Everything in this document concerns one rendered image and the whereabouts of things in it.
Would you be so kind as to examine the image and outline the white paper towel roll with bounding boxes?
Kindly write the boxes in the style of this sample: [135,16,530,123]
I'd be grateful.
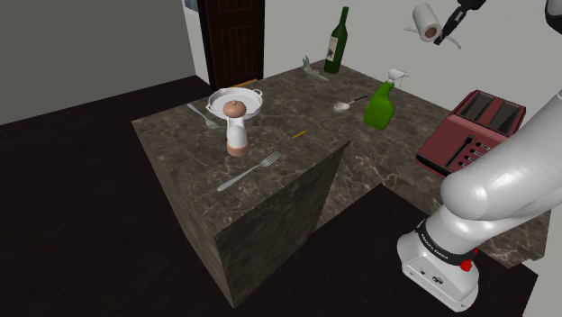
[412,3,443,43]

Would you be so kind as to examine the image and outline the green spray bottle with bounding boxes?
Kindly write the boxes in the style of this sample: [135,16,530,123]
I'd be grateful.
[362,68,411,131]

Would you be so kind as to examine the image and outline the red toaster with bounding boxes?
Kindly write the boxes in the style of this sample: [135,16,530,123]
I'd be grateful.
[414,89,528,179]

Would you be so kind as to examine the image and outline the green wine bottle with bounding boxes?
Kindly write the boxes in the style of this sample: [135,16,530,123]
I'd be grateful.
[323,5,351,76]

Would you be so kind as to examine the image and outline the grey figure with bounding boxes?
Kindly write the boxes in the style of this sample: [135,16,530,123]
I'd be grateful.
[301,54,330,83]

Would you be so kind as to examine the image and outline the dark brown door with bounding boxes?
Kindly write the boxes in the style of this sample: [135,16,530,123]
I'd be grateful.
[195,0,267,92]

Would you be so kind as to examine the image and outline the white and brown pepper mill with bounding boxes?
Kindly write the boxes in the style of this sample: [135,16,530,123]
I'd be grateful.
[222,99,249,159]

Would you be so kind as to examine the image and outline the large silver fork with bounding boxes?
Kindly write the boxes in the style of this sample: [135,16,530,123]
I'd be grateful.
[216,150,283,194]

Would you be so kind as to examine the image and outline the small silver fork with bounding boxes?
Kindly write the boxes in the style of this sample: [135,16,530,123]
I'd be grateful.
[186,102,221,131]

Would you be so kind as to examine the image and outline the white pan with two handles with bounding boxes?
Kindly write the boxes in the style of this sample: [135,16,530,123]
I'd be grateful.
[205,86,265,122]

